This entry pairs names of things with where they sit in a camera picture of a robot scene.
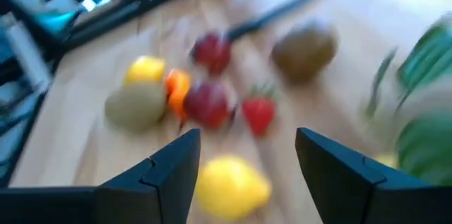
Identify dark red plum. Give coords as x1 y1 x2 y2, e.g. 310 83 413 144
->
182 81 238 131
190 32 234 76

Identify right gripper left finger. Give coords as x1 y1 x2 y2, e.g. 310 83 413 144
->
93 128 201 224

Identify brown kiwi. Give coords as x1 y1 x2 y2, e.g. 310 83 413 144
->
270 25 339 83

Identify yellow lemon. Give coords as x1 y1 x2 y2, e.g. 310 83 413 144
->
195 155 273 222
122 55 167 87

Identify red strawberry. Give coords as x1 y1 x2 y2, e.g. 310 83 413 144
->
242 84 277 138

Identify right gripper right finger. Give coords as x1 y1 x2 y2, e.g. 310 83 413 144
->
295 127 430 224

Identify green artificial potted plant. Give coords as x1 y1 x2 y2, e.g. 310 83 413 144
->
363 11 452 186

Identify black knife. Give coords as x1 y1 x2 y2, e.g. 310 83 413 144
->
225 0 326 41

